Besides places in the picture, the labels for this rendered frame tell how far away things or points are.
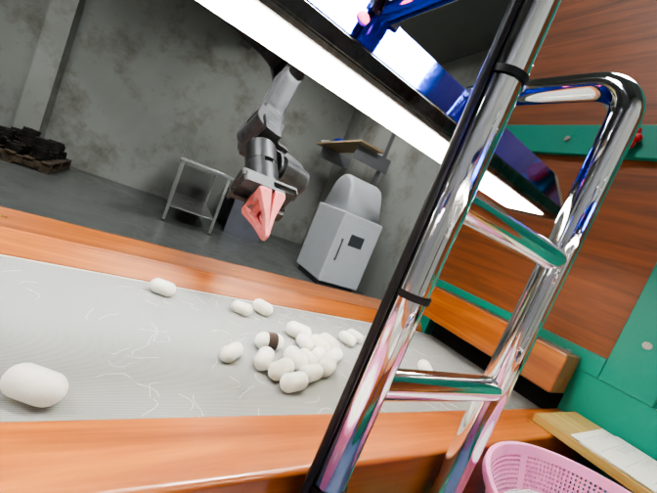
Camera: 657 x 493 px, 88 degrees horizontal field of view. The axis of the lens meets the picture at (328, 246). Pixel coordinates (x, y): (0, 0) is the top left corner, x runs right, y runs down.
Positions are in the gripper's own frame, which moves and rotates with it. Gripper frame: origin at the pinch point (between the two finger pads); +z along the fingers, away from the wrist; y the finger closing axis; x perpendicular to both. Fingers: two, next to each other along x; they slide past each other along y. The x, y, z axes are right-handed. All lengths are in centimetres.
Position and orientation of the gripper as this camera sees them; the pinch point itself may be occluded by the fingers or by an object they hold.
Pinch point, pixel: (264, 234)
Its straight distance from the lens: 53.2
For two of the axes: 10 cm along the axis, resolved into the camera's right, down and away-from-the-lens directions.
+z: 1.4, 8.2, -5.6
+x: -6.0, 5.2, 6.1
